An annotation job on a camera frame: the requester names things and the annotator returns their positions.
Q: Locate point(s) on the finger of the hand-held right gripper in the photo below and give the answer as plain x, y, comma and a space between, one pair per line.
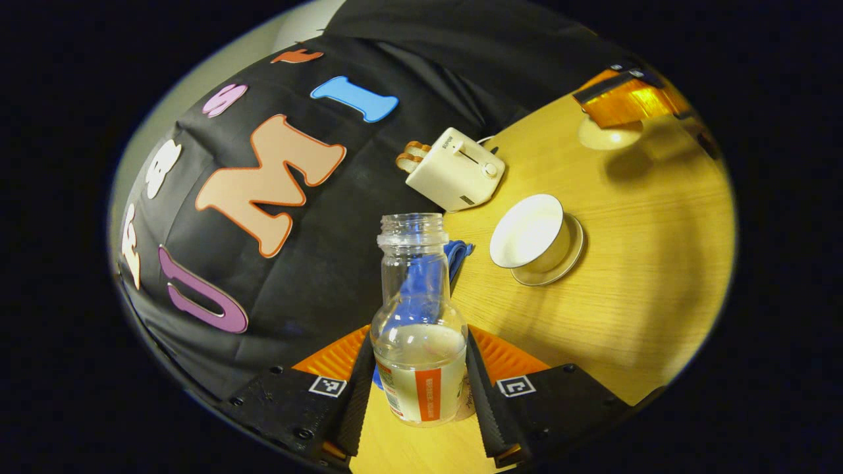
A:
625, 105
642, 71

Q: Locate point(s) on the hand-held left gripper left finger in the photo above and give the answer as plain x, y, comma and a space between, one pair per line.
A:
359, 401

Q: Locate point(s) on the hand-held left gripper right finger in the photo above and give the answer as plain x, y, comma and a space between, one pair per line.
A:
481, 401

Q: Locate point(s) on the round cork coaster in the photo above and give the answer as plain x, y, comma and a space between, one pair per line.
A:
469, 398

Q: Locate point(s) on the cream teacup lid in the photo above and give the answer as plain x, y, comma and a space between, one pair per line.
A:
609, 137

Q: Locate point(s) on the clear glass water bottle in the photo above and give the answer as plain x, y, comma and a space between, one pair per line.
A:
421, 395

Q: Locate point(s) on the cream teacup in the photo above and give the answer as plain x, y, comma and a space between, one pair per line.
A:
527, 230

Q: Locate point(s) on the blue towel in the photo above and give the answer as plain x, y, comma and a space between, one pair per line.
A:
458, 253

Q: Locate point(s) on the cream saucer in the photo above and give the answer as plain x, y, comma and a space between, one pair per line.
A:
566, 263

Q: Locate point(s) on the white toaster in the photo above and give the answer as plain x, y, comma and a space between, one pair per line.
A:
454, 174

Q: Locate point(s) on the toast slice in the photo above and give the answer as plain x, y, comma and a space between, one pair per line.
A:
408, 162
418, 147

